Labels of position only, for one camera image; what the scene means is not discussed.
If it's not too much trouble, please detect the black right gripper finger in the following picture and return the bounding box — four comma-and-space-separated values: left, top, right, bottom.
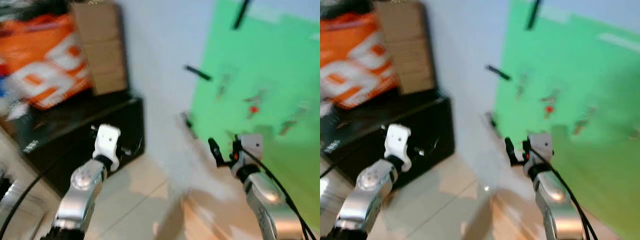
207, 137, 227, 168
504, 137, 522, 167

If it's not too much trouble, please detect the hanging key with red tag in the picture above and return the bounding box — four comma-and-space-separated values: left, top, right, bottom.
540, 89, 562, 120
244, 90, 268, 120

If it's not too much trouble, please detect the black glossy table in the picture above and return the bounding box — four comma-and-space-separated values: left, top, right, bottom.
0, 89, 147, 197
320, 89, 456, 191

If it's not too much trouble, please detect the hanging metal key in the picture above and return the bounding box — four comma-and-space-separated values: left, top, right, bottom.
572, 105, 600, 136
279, 104, 312, 136

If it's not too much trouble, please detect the green backdrop cloth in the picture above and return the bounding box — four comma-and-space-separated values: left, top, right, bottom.
492, 0, 640, 240
186, 0, 321, 233

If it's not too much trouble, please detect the brown cardboard box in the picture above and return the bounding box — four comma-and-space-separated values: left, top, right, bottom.
375, 0, 437, 96
70, 0, 129, 96

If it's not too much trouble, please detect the orange white printed bag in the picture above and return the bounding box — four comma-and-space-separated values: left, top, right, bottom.
320, 12, 401, 110
0, 12, 95, 111

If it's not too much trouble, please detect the black bag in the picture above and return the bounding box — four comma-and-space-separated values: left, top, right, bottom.
320, 0, 376, 21
0, 0, 71, 22

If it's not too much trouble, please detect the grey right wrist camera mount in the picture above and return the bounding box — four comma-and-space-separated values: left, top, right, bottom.
233, 133, 265, 170
526, 132, 554, 171

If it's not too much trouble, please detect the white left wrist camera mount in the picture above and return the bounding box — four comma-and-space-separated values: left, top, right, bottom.
92, 124, 122, 172
383, 123, 412, 172

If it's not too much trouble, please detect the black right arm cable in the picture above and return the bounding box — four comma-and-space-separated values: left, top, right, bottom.
530, 147, 600, 240
241, 147, 318, 240

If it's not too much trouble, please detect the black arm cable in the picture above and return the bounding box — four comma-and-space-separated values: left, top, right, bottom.
530, 147, 600, 240
241, 147, 318, 240
0, 162, 53, 238
320, 159, 351, 181

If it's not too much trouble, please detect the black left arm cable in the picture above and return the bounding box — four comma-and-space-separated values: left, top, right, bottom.
320, 159, 351, 181
0, 162, 53, 238

